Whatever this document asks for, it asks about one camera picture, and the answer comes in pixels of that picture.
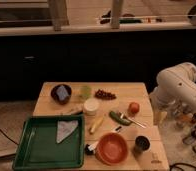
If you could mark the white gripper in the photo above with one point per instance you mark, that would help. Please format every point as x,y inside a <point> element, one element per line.
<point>158,114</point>

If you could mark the red apple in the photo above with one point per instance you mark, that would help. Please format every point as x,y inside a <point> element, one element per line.
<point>133,108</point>

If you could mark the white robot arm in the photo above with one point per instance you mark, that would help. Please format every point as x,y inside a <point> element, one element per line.
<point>177,83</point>

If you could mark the metal cup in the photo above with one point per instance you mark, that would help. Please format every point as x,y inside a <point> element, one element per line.
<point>142,144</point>

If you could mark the green translucent cup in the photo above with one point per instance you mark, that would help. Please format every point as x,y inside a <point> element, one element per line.
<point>85,92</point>

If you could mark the metal fork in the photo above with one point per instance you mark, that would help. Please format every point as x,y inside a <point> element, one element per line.
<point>133,121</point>

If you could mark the green cucumber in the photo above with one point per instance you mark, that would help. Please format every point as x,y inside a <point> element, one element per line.
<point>117,117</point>

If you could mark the orange bowl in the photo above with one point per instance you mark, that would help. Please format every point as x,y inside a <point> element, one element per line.
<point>112,149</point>

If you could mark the bunch of red grapes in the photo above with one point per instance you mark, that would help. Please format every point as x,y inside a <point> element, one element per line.
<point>101,94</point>

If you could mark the white round container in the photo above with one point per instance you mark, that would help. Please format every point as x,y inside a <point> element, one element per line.
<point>90,106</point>

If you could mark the black white brush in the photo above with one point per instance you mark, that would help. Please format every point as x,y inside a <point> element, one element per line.
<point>90,148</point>

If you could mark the wooden spatula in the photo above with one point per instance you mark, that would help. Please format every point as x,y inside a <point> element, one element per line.
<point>73,111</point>

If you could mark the grey folded cloth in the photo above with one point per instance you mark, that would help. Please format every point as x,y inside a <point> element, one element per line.
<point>64,129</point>

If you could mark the blue sponge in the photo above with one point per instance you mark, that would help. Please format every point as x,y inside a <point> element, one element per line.
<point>62,93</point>

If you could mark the dark brown bowl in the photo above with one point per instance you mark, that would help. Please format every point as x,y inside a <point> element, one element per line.
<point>55,96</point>

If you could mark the green plastic tray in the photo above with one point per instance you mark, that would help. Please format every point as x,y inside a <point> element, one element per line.
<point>39,150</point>

